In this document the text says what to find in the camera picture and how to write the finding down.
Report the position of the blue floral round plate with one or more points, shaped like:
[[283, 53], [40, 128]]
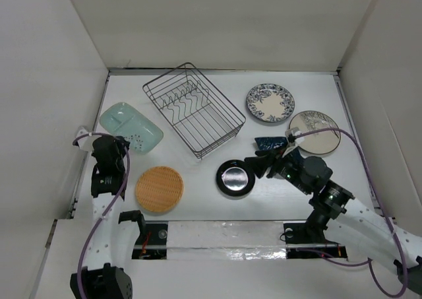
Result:
[[270, 102]]

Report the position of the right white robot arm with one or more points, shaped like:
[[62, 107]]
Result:
[[338, 216]]

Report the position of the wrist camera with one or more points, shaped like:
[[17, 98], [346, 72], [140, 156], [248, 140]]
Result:
[[294, 138], [83, 139]]

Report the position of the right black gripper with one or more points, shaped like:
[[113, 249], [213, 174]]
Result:
[[264, 159]]

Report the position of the dark blue leaf plate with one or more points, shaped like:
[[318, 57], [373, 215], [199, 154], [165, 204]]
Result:
[[269, 143]]

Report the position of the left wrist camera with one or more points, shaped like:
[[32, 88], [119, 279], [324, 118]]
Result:
[[83, 139]]

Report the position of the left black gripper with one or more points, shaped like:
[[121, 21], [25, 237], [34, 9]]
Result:
[[121, 146]]

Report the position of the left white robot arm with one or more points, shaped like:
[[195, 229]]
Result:
[[101, 271]]

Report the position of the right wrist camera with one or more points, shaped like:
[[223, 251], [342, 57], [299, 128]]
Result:
[[294, 138]]

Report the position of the cream tree pattern plate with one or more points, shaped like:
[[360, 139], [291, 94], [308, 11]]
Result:
[[318, 143]]

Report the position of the silver taped front rail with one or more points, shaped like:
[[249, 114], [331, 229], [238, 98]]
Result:
[[228, 240]]

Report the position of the grey wire dish rack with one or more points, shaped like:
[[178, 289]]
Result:
[[196, 109]]

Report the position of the round woven bamboo plate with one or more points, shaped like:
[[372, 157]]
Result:
[[159, 189]]

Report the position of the light green rectangular plate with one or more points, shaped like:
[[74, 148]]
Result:
[[123, 120]]

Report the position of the glossy black round plate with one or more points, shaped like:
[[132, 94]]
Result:
[[235, 179]]

